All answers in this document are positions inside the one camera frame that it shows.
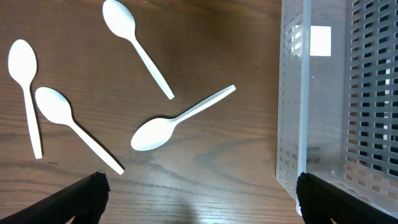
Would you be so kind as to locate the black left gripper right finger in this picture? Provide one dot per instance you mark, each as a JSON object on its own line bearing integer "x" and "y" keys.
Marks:
{"x": 321, "y": 202}

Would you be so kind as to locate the white plastic spoon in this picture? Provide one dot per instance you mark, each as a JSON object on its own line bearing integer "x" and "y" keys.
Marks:
{"x": 121, "y": 22}
{"x": 56, "y": 108}
{"x": 22, "y": 66}

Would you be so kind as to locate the white plastic spoon far left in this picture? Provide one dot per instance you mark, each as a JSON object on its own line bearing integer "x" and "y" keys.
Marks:
{"x": 22, "y": 66}

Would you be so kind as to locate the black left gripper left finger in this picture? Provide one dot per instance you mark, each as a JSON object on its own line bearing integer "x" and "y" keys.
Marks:
{"x": 82, "y": 202}

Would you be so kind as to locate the white plastic spoon angled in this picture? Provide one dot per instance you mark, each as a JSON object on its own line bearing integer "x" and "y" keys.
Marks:
{"x": 158, "y": 131}

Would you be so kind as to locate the white plastic spoon lower left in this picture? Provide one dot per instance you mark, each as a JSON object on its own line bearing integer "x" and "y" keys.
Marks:
{"x": 56, "y": 108}

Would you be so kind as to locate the clear plastic perforated basket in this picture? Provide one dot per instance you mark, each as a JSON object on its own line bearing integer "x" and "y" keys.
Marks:
{"x": 337, "y": 109}

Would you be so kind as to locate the white plastic spoon upper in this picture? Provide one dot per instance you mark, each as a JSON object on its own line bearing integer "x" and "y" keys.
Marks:
{"x": 121, "y": 22}

